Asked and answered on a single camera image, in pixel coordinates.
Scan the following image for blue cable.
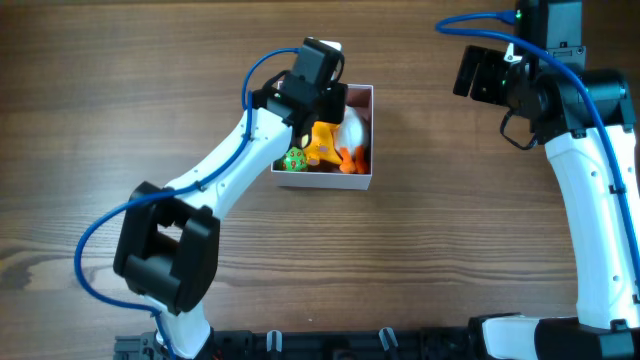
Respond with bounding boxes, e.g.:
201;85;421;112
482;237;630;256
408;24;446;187
73;47;301;360
434;10;640;301

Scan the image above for white plush duck yellow hat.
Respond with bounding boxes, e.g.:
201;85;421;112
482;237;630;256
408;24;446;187
334;106;370;175

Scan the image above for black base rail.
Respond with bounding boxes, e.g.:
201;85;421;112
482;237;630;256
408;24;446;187
113;327;476;360

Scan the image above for orange dinosaur figure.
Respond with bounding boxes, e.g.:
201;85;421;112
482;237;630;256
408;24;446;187
303;121;342;166

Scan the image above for white box pink interior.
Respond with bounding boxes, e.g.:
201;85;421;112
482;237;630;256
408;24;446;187
271;84;374;190

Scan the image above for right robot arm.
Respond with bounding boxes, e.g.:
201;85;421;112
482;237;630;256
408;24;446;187
454;46;639;359

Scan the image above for left blue cable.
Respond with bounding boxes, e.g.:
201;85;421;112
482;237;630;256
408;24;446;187
73;47;301;360

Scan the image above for green patterned ball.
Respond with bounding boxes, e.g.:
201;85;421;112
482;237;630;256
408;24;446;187
280;147;308;172

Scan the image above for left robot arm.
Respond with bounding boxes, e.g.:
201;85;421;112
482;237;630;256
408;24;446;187
113;82;348;359

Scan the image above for right blue cable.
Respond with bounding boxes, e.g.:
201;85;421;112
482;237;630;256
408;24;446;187
434;10;640;301

